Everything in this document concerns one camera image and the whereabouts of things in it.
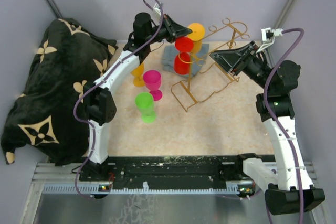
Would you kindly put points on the black floral blanket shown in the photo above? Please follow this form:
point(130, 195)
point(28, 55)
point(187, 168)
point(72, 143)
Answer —
point(49, 112)

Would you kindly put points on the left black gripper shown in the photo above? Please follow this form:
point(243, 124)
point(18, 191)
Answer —
point(174, 29)

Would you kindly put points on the gold wire glass rack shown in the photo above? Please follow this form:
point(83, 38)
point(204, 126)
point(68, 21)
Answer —
point(211, 79)

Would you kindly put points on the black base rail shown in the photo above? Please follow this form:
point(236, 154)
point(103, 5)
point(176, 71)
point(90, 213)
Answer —
point(167, 172)

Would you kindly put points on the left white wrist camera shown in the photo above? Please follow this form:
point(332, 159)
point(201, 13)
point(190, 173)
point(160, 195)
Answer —
point(156, 11)

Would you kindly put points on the green plastic wine glass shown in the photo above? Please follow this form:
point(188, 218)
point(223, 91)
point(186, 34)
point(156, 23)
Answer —
point(144, 101)

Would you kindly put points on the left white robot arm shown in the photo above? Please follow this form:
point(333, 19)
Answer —
point(100, 107)

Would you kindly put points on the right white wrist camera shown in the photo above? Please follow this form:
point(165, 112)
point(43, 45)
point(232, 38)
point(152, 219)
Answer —
point(268, 36)

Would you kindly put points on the grey cable duct strip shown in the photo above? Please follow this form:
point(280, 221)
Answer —
point(232, 188)

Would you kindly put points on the pink plastic wine glass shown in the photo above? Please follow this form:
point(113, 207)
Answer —
point(152, 80)

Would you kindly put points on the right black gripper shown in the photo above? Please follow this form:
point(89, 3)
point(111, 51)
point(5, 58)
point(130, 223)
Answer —
point(227, 59)

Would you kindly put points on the orange plastic wine glass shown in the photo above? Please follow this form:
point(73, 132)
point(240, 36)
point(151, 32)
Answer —
point(198, 32)

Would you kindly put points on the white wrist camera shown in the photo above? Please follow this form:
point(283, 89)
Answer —
point(268, 36)
point(156, 11)

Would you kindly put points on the red plastic wine glass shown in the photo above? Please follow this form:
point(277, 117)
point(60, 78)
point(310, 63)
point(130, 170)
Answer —
point(184, 46)

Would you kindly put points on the yellow plastic wine glass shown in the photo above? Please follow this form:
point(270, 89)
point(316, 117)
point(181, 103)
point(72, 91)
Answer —
point(137, 74)

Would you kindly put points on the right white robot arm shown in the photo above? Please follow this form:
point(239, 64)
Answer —
point(290, 190)

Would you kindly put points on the folded light blue jeans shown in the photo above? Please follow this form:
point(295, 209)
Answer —
point(170, 53)

